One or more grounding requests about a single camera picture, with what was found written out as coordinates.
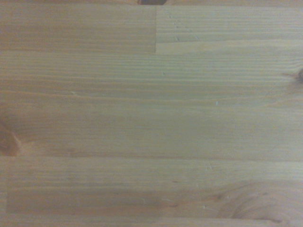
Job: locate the bottle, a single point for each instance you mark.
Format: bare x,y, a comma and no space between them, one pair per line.
151,2

